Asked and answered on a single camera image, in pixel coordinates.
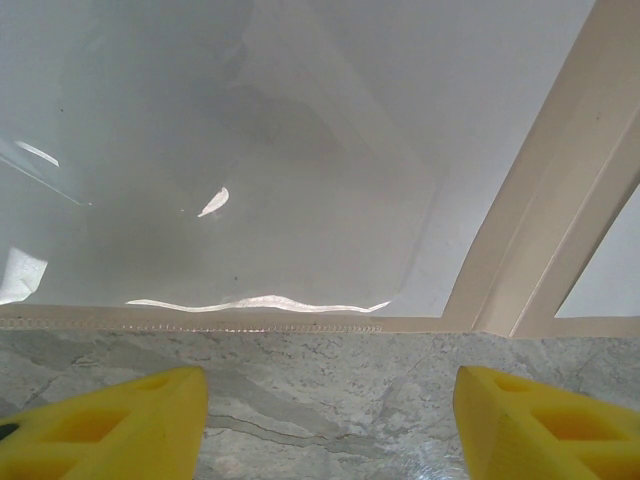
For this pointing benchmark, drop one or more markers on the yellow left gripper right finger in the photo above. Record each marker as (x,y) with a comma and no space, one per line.
(550,435)

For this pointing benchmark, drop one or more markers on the brown paper folder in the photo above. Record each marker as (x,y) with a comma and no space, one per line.
(540,200)

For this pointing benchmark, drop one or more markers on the clear plastic folder pocket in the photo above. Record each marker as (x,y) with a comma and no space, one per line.
(200,250)

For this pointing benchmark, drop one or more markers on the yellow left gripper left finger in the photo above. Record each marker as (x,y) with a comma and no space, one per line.
(125,430)

